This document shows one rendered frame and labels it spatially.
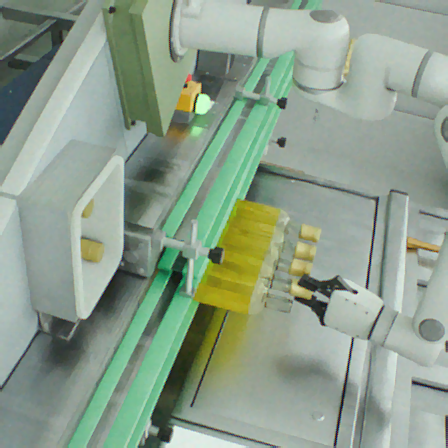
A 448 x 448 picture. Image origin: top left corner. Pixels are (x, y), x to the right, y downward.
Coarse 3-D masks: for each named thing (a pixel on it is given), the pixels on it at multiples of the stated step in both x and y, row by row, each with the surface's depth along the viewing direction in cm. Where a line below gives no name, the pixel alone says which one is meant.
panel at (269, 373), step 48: (240, 336) 130; (288, 336) 132; (336, 336) 133; (192, 384) 119; (240, 384) 121; (288, 384) 122; (336, 384) 123; (240, 432) 111; (288, 432) 113; (336, 432) 115
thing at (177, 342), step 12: (288, 84) 203; (276, 120) 183; (264, 144) 172; (252, 168) 162; (240, 192) 153; (192, 300) 124; (192, 312) 121; (180, 336) 116; (168, 360) 112; (168, 372) 110; (156, 384) 107; (156, 396) 105; (144, 408) 103; (144, 420) 101; (132, 444) 97
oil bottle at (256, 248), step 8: (224, 232) 132; (224, 240) 130; (232, 240) 130; (240, 240) 130; (248, 240) 130; (256, 240) 131; (224, 248) 128; (232, 248) 128; (240, 248) 128; (248, 248) 129; (256, 248) 129; (264, 248) 129; (272, 248) 129; (256, 256) 127; (264, 256) 127; (272, 256) 128; (272, 264) 128
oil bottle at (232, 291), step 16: (208, 272) 121; (224, 272) 122; (208, 288) 120; (224, 288) 119; (240, 288) 119; (256, 288) 119; (208, 304) 122; (224, 304) 121; (240, 304) 120; (256, 304) 119
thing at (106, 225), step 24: (120, 168) 97; (96, 192) 101; (120, 192) 100; (72, 216) 84; (96, 216) 104; (120, 216) 103; (72, 240) 86; (96, 240) 107; (120, 240) 106; (96, 264) 106; (96, 288) 102
